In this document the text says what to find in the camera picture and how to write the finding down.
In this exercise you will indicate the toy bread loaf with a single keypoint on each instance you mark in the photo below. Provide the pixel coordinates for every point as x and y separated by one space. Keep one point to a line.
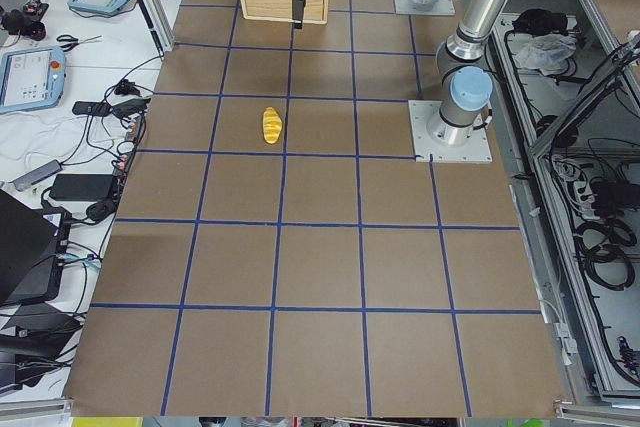
271 125

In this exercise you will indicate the crumpled white cloth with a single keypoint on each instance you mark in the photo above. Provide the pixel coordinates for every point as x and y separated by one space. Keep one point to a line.
548 54

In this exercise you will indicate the near blue teach pendant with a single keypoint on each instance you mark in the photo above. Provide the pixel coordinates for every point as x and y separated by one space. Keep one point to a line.
32 79

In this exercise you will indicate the black power adapter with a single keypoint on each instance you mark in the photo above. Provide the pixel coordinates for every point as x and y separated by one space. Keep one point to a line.
81 187

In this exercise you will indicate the black laptop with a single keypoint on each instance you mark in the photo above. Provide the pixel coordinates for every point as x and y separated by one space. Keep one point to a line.
32 244

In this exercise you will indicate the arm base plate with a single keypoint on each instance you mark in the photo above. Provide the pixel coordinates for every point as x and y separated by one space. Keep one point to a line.
425 7
436 141

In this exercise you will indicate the black handled scissors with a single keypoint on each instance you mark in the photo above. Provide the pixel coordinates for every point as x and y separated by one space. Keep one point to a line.
68 42

